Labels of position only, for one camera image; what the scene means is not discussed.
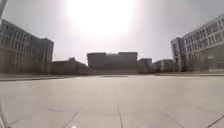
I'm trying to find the wide dark building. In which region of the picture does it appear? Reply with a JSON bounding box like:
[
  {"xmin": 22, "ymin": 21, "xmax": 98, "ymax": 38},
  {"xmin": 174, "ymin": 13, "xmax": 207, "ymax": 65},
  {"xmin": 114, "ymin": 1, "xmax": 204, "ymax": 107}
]
[{"xmin": 86, "ymin": 51, "xmax": 153, "ymax": 75}]

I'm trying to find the pale stone slab plaza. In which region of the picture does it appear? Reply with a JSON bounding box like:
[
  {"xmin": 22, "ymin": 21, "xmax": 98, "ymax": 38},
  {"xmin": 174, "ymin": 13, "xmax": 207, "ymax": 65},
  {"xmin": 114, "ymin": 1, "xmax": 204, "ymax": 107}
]
[{"xmin": 0, "ymin": 74, "xmax": 224, "ymax": 128}]

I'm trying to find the low dark building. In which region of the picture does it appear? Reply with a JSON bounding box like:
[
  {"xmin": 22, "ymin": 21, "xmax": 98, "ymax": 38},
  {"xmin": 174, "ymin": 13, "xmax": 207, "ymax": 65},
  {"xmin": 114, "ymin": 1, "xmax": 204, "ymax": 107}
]
[{"xmin": 51, "ymin": 57, "xmax": 90, "ymax": 76}]

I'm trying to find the small grey building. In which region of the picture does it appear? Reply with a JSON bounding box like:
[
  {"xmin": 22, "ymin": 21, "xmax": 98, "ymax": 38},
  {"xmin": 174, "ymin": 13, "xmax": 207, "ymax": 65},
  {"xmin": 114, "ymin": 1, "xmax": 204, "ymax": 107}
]
[{"xmin": 152, "ymin": 58, "xmax": 175, "ymax": 73}]

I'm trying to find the dark raised kerb strip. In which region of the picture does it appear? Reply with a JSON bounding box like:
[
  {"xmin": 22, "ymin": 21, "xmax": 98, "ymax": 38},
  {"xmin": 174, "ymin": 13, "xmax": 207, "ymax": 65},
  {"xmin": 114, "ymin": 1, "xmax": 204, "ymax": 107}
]
[{"xmin": 0, "ymin": 73, "xmax": 78, "ymax": 83}]

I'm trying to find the large grey multi-storey building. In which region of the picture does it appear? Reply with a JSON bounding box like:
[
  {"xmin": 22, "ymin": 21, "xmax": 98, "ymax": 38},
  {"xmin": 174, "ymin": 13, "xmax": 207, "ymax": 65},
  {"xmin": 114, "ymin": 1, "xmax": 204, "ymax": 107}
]
[{"xmin": 0, "ymin": 18, "xmax": 55, "ymax": 75}]

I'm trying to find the pale multi-storey building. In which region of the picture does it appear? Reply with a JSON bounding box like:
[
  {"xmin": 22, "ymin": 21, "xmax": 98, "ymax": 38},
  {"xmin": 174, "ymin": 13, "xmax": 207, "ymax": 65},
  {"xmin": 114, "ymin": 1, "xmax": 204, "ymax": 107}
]
[{"xmin": 170, "ymin": 13, "xmax": 224, "ymax": 73}]

